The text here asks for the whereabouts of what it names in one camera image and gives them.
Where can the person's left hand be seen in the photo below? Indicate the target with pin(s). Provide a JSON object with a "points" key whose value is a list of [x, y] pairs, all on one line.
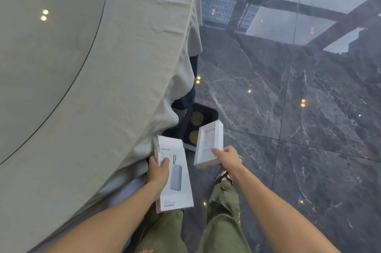
{"points": [[156, 174]]}

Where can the person's right hand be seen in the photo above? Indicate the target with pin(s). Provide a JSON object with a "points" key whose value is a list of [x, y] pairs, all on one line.
{"points": [[230, 163]]}

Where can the person's right thumb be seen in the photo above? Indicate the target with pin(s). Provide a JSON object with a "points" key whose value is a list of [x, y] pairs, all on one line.
{"points": [[216, 152]]}

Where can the person's left thumb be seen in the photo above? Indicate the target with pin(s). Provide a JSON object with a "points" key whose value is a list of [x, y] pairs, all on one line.
{"points": [[164, 168]]}

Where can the white cardboard tray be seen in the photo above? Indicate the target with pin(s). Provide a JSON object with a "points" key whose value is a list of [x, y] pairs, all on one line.
{"points": [[210, 145]]}

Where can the white power bank box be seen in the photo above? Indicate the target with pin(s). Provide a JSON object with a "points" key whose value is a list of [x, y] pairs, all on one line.
{"points": [[175, 178]]}

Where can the person's right forearm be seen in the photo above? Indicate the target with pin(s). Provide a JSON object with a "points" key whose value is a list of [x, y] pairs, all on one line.
{"points": [[276, 217]]}

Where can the person's left forearm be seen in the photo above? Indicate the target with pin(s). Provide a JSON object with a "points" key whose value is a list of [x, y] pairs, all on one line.
{"points": [[104, 222]]}

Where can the black and white sneaker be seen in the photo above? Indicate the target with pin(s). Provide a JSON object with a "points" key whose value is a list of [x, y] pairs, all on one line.
{"points": [[223, 174]]}

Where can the black storage bin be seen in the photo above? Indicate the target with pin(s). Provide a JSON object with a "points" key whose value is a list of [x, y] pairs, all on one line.
{"points": [[195, 123]]}

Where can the olive green trousers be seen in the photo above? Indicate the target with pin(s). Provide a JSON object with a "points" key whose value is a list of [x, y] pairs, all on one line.
{"points": [[208, 220]]}

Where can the grey tablecloth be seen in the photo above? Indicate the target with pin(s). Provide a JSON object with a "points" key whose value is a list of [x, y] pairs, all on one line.
{"points": [[98, 89]]}

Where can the round glass turntable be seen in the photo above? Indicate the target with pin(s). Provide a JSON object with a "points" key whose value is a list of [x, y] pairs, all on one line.
{"points": [[41, 44]]}

